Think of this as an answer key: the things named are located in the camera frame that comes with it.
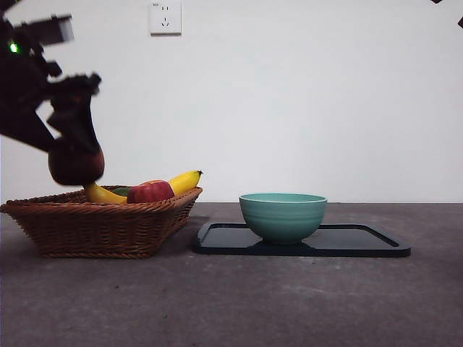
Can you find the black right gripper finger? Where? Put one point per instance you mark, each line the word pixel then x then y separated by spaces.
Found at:
pixel 461 21

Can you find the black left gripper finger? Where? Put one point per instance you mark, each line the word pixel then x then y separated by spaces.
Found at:
pixel 25 126
pixel 77 123

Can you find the dark purple plum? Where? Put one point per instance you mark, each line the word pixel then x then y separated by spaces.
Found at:
pixel 76 168

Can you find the teal ribbed bowl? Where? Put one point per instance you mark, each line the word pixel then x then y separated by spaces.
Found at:
pixel 284 224

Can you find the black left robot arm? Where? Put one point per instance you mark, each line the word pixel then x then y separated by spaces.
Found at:
pixel 18 79

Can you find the green fruit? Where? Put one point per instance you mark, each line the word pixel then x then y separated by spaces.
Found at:
pixel 121 191

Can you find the red apple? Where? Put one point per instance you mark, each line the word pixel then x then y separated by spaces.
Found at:
pixel 150 193

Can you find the brown wicker basket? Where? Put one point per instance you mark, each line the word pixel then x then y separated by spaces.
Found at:
pixel 90 231

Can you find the yellow banana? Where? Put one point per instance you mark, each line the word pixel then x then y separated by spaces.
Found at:
pixel 186 180

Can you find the black rectangular tray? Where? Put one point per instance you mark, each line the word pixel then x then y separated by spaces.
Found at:
pixel 343 242

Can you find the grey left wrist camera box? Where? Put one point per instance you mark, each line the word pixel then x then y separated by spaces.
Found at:
pixel 63 29

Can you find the white wall socket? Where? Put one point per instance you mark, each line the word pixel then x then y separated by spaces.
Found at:
pixel 166 18

